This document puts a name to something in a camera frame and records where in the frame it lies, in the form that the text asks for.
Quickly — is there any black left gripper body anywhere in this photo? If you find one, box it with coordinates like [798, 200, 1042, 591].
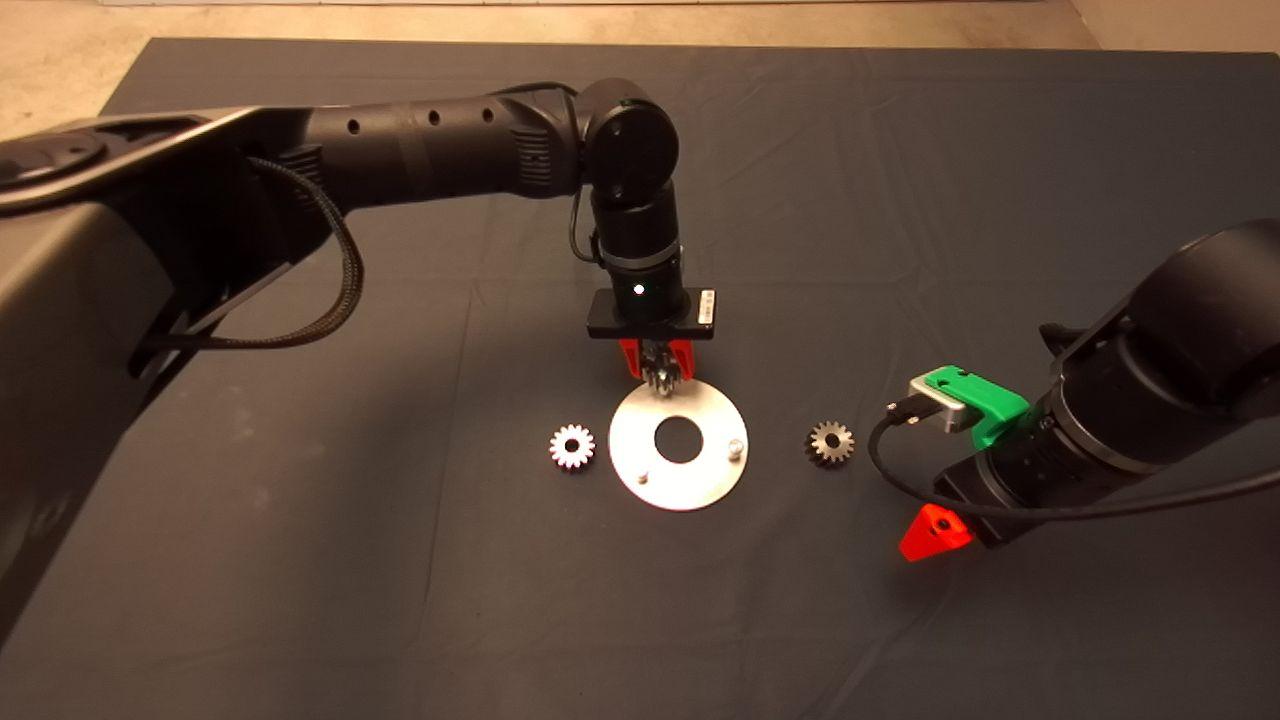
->
[586, 262, 721, 343]

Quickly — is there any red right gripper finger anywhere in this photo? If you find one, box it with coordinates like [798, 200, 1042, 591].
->
[898, 502, 973, 561]

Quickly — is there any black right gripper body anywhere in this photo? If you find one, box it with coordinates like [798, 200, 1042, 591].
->
[932, 418, 1143, 549]

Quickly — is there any steel planetary gear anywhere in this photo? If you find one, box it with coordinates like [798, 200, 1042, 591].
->
[645, 340, 683, 399]
[549, 424, 597, 472]
[806, 420, 856, 469]

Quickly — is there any round metal carrier plate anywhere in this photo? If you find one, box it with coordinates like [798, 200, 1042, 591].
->
[608, 378, 749, 512]

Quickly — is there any dark table cloth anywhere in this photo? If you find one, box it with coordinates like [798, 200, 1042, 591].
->
[0, 37, 1280, 720]

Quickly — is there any green right camera mount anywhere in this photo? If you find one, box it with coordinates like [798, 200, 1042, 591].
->
[922, 365, 1031, 448]

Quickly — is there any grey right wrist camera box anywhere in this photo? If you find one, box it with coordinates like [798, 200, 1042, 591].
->
[907, 376, 969, 433]

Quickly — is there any black braided sleeve cable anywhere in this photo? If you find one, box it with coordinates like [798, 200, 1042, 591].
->
[190, 158, 366, 351]

